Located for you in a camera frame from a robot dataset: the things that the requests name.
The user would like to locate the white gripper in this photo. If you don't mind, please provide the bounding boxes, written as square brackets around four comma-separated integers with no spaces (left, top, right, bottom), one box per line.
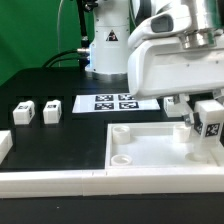
[128,35,224,127]

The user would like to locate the white square tabletop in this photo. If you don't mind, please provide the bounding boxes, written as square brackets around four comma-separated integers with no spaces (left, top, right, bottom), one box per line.
[105,122,220,169]

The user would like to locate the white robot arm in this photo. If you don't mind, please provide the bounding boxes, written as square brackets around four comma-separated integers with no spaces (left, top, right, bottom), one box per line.
[86,0,224,99]

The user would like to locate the white marker sheet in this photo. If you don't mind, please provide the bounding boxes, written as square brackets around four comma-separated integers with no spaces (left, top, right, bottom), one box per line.
[72,93,160,113]

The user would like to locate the white left fence block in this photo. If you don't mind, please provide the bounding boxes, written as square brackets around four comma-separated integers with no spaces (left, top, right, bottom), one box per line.
[0,130,13,164]

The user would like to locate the white front fence wall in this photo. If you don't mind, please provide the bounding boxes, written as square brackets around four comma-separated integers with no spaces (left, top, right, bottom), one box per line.
[0,167,224,198]

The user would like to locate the black cable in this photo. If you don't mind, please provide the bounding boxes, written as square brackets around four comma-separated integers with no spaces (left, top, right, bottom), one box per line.
[42,49,88,69]

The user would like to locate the white thin cable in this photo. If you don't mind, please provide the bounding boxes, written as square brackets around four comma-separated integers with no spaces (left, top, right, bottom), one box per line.
[56,0,66,68]

